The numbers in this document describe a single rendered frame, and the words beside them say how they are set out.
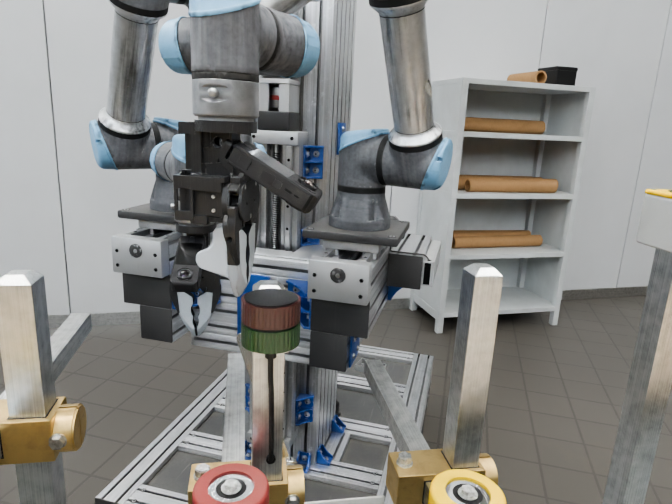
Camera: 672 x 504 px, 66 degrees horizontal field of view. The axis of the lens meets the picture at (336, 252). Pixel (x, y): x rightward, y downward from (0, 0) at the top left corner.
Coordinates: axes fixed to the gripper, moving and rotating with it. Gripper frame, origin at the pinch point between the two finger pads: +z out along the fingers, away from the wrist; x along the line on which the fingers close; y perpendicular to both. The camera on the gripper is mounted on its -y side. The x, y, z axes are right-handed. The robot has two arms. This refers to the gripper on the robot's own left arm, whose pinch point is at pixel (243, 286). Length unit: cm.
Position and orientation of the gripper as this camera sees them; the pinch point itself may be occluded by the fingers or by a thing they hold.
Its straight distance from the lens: 65.2
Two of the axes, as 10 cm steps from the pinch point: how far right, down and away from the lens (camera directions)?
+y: -9.9, -0.8, 1.4
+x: -1.5, 2.4, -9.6
